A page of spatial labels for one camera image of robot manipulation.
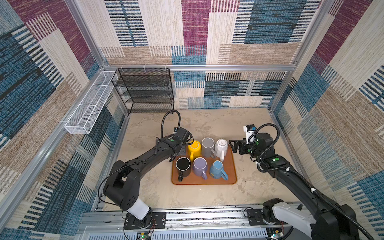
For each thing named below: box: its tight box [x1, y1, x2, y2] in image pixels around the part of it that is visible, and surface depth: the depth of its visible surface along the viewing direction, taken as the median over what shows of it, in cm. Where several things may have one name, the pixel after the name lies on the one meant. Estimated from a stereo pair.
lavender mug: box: [193, 156, 208, 180], surface depth 85 cm
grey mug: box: [201, 137, 216, 159], surface depth 91 cm
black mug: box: [175, 156, 191, 182], surface depth 83 cm
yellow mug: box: [188, 140, 202, 162], surface depth 91 cm
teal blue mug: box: [209, 160, 229, 181], surface depth 83 cm
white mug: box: [215, 138, 228, 162], surface depth 91 cm
